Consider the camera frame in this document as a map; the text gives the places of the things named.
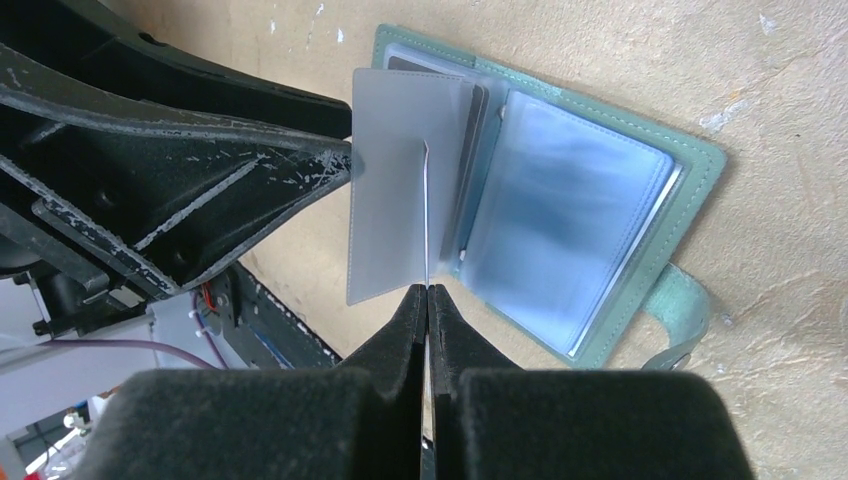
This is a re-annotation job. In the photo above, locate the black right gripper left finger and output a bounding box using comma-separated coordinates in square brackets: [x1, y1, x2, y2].
[74, 284, 428, 479]

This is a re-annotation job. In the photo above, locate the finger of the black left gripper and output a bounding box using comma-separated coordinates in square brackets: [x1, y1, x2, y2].
[1, 1, 352, 139]

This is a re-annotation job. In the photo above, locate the teal card holder wallet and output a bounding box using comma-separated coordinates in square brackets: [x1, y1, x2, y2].
[346, 24, 727, 370]

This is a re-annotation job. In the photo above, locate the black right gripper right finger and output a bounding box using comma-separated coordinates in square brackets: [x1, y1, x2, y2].
[427, 285, 753, 479]

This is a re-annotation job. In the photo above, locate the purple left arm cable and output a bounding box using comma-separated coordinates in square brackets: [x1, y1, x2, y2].
[39, 291, 230, 372]

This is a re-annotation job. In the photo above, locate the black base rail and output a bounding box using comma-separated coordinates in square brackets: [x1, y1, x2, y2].
[196, 263, 342, 369]

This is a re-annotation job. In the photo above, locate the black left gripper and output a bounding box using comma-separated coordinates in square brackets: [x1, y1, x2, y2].
[1, 47, 351, 338]

